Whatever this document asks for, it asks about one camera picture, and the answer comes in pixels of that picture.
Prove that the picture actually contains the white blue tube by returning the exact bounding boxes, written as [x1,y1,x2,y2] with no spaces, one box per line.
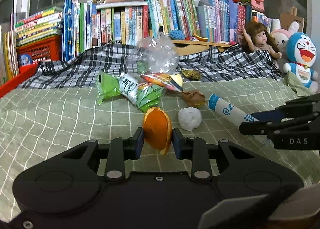
[208,94,258,128]

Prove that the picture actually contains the white tissue ball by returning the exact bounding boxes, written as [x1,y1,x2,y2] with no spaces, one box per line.
[178,107,202,131]

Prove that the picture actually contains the orange peel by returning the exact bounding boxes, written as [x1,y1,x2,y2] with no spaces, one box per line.
[143,107,172,156]

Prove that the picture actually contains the green snack wrapper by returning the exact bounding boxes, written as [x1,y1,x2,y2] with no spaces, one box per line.
[137,82,164,113]
[95,71,139,105]

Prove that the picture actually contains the red crate under books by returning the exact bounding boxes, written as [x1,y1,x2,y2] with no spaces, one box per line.
[17,35,62,66]

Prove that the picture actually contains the stack of flat books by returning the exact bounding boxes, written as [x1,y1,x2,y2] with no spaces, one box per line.
[14,7,63,46]

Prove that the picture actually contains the green checked bed sheet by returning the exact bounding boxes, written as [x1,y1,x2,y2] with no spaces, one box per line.
[1,78,319,221]

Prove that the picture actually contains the blue Doraemon plush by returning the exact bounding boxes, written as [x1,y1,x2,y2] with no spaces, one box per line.
[283,32,319,92]

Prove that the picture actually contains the brown crumpled wrapper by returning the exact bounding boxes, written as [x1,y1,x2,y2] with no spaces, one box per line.
[180,89,206,108]

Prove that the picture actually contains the pink white bunny plush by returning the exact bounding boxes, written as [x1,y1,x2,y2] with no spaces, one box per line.
[271,18,300,56]

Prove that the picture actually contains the brown haired doll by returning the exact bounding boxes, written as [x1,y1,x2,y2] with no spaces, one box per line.
[241,22,282,59]

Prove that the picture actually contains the yellow foil wrapper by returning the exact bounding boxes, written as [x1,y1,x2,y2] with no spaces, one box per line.
[181,69,202,81]

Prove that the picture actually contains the black white plaid blanket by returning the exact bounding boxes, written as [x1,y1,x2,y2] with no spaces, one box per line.
[18,44,281,89]

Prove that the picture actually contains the orange striped snack wrapper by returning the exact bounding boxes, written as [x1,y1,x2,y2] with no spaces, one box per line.
[140,72,183,92]

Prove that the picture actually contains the left upright book row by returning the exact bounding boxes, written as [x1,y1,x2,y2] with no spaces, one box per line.
[1,23,20,85]

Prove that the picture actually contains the upright book row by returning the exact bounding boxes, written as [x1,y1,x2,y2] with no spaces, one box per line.
[1,23,20,85]
[62,0,149,61]
[146,0,272,44]

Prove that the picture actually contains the right upright book row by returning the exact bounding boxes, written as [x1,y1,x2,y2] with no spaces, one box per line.
[146,0,272,44]

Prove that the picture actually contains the wooden drawer organizer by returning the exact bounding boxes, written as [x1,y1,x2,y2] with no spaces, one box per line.
[172,40,231,56]

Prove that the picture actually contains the clear crumpled plastic bag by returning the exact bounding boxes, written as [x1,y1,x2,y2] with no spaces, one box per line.
[125,33,178,77]

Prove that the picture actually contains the blue yarn ball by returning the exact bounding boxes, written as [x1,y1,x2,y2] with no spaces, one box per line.
[169,30,185,40]

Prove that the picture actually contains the middle upright book row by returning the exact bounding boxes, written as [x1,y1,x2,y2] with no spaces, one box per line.
[62,0,149,61]

